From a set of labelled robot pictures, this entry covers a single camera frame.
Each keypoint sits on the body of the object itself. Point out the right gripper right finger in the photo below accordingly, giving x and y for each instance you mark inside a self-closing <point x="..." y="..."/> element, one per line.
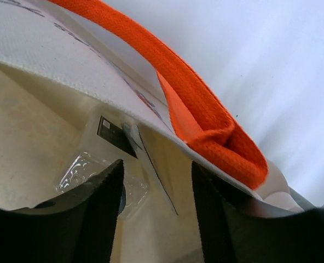
<point x="236" y="227"/>

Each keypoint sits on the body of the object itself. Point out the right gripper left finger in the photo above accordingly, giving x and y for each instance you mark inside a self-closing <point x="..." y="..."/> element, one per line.
<point x="76" y="226"/>

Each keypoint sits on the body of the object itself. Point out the canvas bag with orange handles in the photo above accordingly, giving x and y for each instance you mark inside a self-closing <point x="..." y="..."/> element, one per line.
<point x="55" y="76"/>

